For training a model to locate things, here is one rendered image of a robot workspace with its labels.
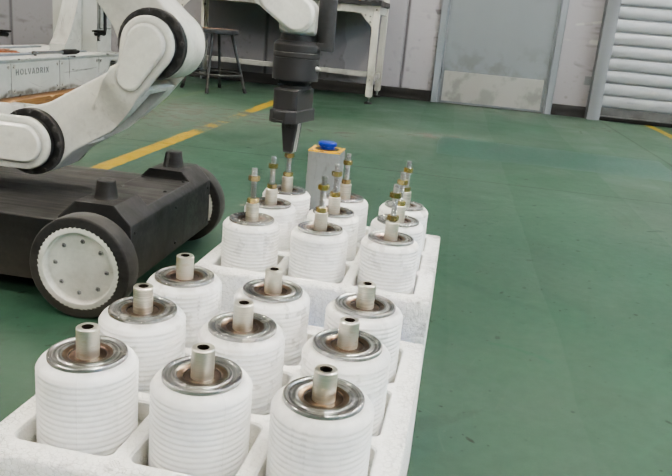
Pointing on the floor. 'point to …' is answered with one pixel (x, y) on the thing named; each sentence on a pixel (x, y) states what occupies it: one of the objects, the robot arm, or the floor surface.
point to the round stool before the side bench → (220, 58)
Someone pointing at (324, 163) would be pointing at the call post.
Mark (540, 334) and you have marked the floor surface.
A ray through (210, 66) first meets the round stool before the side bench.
